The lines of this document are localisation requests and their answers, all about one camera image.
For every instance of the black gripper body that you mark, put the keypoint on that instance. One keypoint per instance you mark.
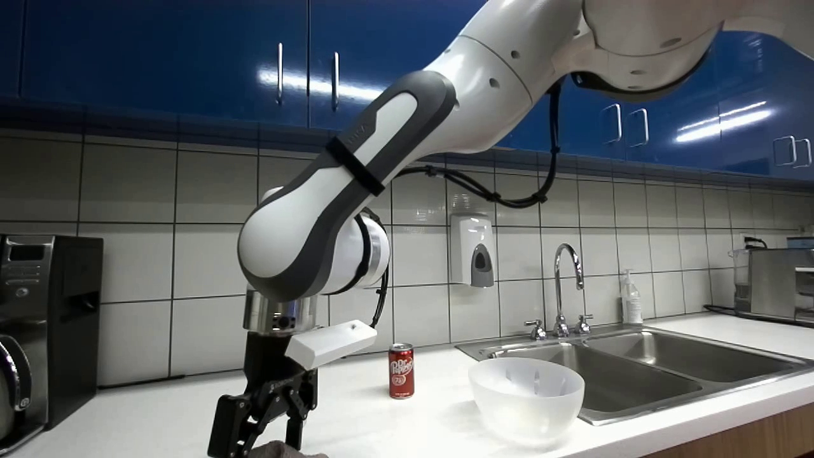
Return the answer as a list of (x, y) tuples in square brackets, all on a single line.
[(277, 383)]

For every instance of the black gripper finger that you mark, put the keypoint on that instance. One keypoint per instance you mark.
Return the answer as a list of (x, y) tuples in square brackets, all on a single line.
[(297, 427), (230, 427)]

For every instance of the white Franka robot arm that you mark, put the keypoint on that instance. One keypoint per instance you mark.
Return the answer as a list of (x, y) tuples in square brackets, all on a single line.
[(475, 93)]

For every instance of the translucent white plastic bowl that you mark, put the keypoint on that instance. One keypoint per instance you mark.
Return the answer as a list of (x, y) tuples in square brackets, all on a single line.
[(526, 403)]

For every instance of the red soda can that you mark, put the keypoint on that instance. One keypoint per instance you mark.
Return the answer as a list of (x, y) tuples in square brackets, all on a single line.
[(404, 371)]

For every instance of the black coffee maker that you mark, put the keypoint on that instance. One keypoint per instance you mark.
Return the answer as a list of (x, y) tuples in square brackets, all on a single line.
[(66, 321)]

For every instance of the steel coffee carafe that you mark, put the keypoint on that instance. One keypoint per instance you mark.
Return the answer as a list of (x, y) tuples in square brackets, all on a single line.
[(11, 391)]

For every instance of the chrome gooseneck faucet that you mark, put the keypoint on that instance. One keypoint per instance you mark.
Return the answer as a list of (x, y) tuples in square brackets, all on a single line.
[(562, 287)]

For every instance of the blue glossy cabinet door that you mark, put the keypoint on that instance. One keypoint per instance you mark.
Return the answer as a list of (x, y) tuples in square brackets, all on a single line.
[(373, 41), (153, 60), (804, 111), (586, 122), (714, 93)]

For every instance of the clear soap pump bottle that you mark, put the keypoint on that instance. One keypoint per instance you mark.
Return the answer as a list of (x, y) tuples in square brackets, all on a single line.
[(629, 301)]

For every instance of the stainless steel double sink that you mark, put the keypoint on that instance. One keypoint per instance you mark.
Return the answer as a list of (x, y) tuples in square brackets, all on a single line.
[(663, 364)]

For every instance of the steel countertop appliance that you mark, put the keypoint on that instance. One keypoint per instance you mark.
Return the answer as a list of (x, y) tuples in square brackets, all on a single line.
[(773, 284)]

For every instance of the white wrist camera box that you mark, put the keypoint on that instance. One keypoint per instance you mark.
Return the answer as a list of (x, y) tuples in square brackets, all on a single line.
[(331, 343)]

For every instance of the white wall soap dispenser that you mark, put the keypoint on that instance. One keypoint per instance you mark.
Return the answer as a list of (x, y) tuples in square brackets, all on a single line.
[(473, 249)]

